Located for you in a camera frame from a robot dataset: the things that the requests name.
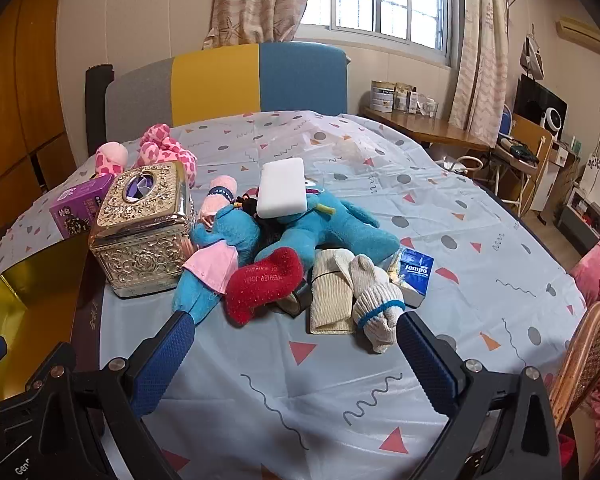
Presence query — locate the pink fuzzy sock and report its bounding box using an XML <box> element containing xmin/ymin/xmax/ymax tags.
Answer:
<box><xmin>196</xmin><ymin>175</ymin><xmax>238</xmax><ymax>226</ymax></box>

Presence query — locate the red fuzzy sock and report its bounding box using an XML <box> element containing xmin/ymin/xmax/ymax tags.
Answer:
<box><xmin>225</xmin><ymin>247</ymin><xmax>306</xmax><ymax>326</ymax></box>

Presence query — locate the wooden cabinet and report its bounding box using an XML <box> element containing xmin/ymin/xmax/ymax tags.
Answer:
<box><xmin>0</xmin><ymin>0</ymin><xmax>81</xmax><ymax>241</ymax></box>

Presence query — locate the black beaded braided wig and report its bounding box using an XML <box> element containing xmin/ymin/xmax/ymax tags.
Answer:
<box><xmin>232</xmin><ymin>192</ymin><xmax>281</xmax><ymax>256</ymax></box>

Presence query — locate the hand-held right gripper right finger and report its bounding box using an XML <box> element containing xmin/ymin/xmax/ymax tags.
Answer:
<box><xmin>396</xmin><ymin>311</ymin><xmax>563</xmax><ymax>480</ymax></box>

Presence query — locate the white round fan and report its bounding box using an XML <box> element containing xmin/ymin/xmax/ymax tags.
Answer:
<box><xmin>541</xmin><ymin>105</ymin><xmax>567</xmax><ymax>143</ymax></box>

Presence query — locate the gold-lined brown box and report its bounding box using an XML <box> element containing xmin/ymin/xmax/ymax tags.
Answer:
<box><xmin>0</xmin><ymin>247</ymin><xmax>103</xmax><ymax>411</ymax></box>

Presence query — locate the beige wavy print curtain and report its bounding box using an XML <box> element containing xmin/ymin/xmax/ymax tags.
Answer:
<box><xmin>447</xmin><ymin>0</ymin><xmax>511</xmax><ymax>148</ymax></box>

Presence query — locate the grey yellow blue sofa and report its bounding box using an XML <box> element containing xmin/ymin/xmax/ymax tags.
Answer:
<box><xmin>105</xmin><ymin>42</ymin><xmax>350</xmax><ymax>131</ymax></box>

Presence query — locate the wall air conditioner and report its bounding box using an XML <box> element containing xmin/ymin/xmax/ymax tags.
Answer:
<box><xmin>555</xmin><ymin>17</ymin><xmax>600</xmax><ymax>56</ymax></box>

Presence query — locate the white sock with blue stripe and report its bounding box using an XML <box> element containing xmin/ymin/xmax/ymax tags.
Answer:
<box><xmin>349</xmin><ymin>254</ymin><xmax>406</xmax><ymax>354</ymax></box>

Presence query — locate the light wooden board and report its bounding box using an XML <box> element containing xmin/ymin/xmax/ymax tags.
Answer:
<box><xmin>510</xmin><ymin>115</ymin><xmax>553</xmax><ymax>211</ymax></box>

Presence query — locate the blue plush monster with lollipop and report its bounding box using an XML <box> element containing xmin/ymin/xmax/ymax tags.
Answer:
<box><xmin>257</xmin><ymin>187</ymin><xmax>401</xmax><ymax>271</ymax></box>

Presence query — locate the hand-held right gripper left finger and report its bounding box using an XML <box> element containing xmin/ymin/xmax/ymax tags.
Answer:
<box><xmin>25</xmin><ymin>311</ymin><xmax>196</xmax><ymax>480</ymax></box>

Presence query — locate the window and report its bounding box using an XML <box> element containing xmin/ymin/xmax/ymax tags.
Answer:
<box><xmin>300</xmin><ymin>0</ymin><xmax>453</xmax><ymax>66</ymax></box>

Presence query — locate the beige knit cloth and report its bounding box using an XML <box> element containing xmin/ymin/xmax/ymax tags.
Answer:
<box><xmin>307</xmin><ymin>247</ymin><xmax>356</xmax><ymax>335</ymax></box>

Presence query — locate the pink spotted plush toy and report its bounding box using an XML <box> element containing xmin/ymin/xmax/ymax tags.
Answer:
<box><xmin>95</xmin><ymin>123</ymin><xmax>199</xmax><ymax>188</ymax></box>

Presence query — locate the rattan chair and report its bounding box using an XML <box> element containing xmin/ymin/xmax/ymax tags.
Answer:
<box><xmin>550</xmin><ymin>301</ymin><xmax>600</xmax><ymax>441</ymax></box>

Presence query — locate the patterned light blue tablecloth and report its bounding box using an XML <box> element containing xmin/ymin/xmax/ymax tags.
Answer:
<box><xmin>0</xmin><ymin>110</ymin><xmax>588</xmax><ymax>480</ymax></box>

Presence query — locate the wooden side desk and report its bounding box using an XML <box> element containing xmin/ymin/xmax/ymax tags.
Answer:
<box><xmin>362</xmin><ymin>105</ymin><xmax>491</xmax><ymax>153</ymax></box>

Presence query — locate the beige starfish print curtain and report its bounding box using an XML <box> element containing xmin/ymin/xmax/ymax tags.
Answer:
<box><xmin>202</xmin><ymin>0</ymin><xmax>315</xmax><ymax>51</ymax></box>

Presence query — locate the large milk powder can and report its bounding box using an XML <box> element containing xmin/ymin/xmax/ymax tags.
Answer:
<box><xmin>371</xmin><ymin>80</ymin><xmax>397</xmax><ymax>111</ymax></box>

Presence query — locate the blue elephant plush pink dress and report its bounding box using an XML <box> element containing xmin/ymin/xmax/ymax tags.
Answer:
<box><xmin>172</xmin><ymin>205</ymin><xmax>261</xmax><ymax>323</ymax></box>

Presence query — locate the purple cardboard box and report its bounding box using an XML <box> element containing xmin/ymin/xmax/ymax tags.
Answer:
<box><xmin>49</xmin><ymin>174</ymin><xmax>116</xmax><ymax>238</ymax></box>

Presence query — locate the ornate gold tissue box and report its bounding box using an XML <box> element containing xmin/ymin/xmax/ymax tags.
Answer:
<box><xmin>89</xmin><ymin>161</ymin><xmax>196</xmax><ymax>301</ymax></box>

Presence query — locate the hanging bag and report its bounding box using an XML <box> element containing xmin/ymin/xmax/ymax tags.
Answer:
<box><xmin>520</xmin><ymin>25</ymin><xmax>546</xmax><ymax>80</ymax></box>

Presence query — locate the blue tissue pack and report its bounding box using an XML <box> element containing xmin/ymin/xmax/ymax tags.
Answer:
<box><xmin>387</xmin><ymin>247</ymin><xmax>435</xmax><ymax>308</ymax></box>

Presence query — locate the white sponge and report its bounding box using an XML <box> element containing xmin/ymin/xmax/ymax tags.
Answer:
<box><xmin>256</xmin><ymin>157</ymin><xmax>308</xmax><ymax>219</ymax></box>

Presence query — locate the black television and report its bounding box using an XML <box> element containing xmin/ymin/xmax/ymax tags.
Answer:
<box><xmin>514</xmin><ymin>74</ymin><xmax>568</xmax><ymax>133</ymax></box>

